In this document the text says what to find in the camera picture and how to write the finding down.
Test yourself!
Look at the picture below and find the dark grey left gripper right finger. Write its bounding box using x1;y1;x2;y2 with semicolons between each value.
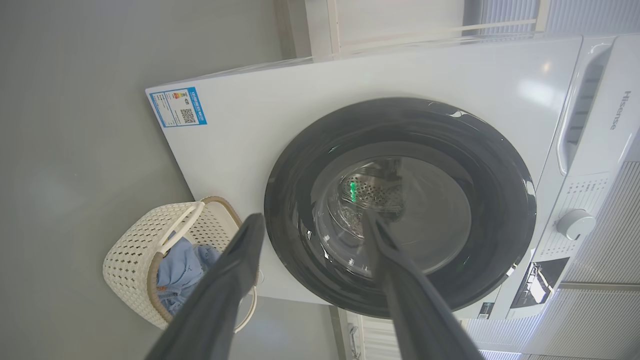
361;209;485;360

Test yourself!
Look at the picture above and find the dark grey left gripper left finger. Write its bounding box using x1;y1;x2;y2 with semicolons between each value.
145;213;266;360

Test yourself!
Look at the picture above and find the round black glass washer door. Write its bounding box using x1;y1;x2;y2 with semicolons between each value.
264;97;537;319

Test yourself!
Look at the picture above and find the steel perforated washer drum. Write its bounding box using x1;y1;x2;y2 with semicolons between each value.
340;170;406;216

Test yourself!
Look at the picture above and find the black washer display panel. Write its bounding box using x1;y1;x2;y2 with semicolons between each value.
510;257;571;309

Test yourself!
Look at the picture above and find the white front-load washing machine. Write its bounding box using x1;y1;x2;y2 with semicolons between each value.
145;34;640;321

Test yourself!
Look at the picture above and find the cream perforated laundry basket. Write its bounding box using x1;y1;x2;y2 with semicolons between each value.
102;196;261;333

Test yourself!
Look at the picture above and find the white round control knob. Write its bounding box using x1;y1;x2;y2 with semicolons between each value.
556;209;597;241

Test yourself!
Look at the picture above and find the blue energy label sticker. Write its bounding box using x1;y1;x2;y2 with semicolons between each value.
149;87;208;128

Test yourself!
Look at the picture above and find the white metal rack frame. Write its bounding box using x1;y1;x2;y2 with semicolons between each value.
304;0;551;62

